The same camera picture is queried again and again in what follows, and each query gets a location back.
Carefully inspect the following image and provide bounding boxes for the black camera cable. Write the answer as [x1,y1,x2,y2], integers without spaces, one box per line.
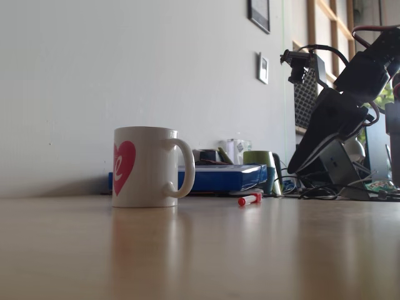
[293,44,349,74]

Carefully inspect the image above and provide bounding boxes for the black tangled cables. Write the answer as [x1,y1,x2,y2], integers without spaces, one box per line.
[280,167,341,201]

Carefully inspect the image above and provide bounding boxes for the black honeycomb panel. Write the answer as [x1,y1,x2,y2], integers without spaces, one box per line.
[292,66,320,129]

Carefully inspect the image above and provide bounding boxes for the small white picture frame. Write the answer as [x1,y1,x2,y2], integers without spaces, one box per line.
[256,51,270,85]

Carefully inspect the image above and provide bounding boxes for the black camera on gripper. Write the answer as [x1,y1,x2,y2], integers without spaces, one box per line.
[279,48,328,92]

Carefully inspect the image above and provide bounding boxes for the white mug with red heart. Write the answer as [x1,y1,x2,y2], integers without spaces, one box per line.
[111,126,196,209]

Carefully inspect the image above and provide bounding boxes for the clear plastic container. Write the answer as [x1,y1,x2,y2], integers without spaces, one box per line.
[226,138,253,166]

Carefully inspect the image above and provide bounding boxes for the dark monitor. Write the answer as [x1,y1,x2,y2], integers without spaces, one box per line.
[364,117,392,181]

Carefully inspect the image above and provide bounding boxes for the black picture frame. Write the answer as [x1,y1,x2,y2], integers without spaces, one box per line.
[247,0,271,35]

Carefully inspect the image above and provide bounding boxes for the red and white pen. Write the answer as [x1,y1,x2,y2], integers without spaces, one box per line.
[237,192,263,207]

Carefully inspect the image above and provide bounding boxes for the small black box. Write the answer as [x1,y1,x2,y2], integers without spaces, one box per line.
[199,149,219,162]

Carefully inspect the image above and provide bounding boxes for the green mug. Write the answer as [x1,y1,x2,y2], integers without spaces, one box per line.
[242,150,276,166]

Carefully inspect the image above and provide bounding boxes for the white desk lamp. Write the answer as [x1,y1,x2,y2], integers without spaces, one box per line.
[342,138,367,164]

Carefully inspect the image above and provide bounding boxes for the green potted plant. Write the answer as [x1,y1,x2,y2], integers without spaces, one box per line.
[374,82,396,111]

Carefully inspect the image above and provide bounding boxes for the wooden shelf frame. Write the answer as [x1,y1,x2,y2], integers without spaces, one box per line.
[292,0,358,83]

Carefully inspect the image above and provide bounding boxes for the grey laptop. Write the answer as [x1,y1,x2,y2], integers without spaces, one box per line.
[317,139,371,201]

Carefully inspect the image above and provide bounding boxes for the blue flat box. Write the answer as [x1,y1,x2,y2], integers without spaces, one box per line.
[108,163,268,193]

